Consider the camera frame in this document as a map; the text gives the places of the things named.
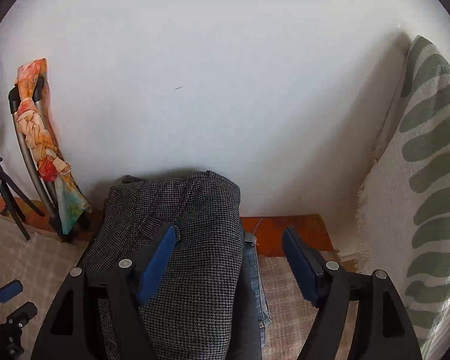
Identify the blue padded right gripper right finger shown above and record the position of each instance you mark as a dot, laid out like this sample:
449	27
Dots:
382	330

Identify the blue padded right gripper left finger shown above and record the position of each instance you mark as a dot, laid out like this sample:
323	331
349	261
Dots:
72	328

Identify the grey houndstooth shorts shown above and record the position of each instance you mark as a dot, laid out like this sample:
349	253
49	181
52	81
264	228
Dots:
190	316

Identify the pink plaid blanket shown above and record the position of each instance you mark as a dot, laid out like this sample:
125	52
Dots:
42	263

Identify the green leaf pattern cover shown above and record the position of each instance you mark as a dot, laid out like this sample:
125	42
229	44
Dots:
404	201

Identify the folded silver tripod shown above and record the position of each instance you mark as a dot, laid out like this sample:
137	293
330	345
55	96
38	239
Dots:
46	191

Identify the dark grey folded pants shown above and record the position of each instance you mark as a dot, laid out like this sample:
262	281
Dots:
245	342

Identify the black mini tripod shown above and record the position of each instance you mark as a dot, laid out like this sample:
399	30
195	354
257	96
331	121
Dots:
7	185

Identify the folded blue jeans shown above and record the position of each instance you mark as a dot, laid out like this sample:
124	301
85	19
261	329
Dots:
263	313

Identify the orange floral scarf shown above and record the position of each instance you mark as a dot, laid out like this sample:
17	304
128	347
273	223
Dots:
34	123

